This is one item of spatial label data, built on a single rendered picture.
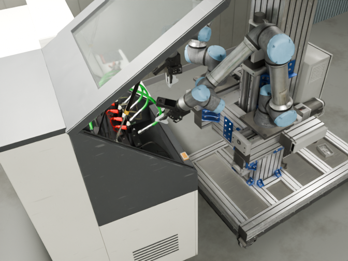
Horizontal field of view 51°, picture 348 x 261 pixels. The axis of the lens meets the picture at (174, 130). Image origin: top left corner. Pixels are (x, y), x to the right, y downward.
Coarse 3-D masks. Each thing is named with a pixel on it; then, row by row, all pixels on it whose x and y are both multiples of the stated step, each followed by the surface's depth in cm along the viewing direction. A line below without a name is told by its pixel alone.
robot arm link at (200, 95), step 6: (192, 90) 168; (198, 90) 165; (204, 90) 166; (186, 96) 170; (192, 96) 167; (198, 96) 165; (204, 96) 165; (186, 102) 171; (192, 102) 169; (198, 102) 168; (204, 102) 169
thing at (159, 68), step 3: (165, 60) 197; (168, 60) 196; (162, 63) 197; (165, 63) 196; (168, 63) 197; (159, 66) 197; (162, 66) 196; (165, 66) 197; (156, 69) 197; (159, 69) 197; (162, 69) 198; (153, 72) 197; (156, 72) 197
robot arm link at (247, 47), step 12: (264, 24) 166; (252, 36) 169; (240, 48) 173; (252, 48) 171; (228, 60) 175; (240, 60) 174; (216, 72) 178; (228, 72) 178; (204, 84) 181; (216, 84) 181
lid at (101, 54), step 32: (96, 0) 189; (128, 0) 176; (160, 0) 161; (192, 0) 149; (224, 0) 136; (64, 32) 190; (96, 32) 176; (128, 32) 161; (160, 32) 149; (192, 32) 139; (64, 64) 172; (96, 64) 161; (128, 64) 146; (64, 96) 158; (96, 96) 146
